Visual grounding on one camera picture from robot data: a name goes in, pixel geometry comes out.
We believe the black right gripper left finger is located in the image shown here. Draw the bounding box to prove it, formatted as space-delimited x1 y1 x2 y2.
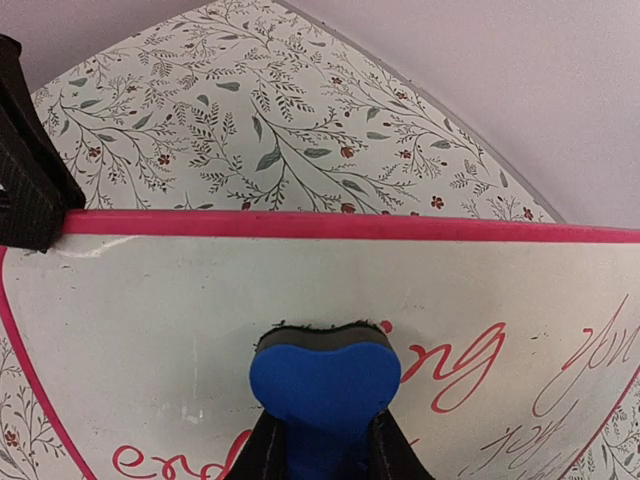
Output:
232 412 285 480

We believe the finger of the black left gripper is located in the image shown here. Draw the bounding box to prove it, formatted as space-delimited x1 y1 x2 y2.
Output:
1 35 86 251

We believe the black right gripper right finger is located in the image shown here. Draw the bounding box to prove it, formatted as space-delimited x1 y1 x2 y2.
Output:
367 410 434 480

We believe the blue whiteboard eraser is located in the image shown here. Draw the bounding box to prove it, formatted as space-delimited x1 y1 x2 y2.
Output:
249 321 401 479

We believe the pink framed whiteboard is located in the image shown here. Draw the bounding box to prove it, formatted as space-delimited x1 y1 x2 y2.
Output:
1 211 639 479

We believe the floral patterned table mat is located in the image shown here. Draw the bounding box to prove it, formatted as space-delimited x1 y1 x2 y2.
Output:
1 1 639 479

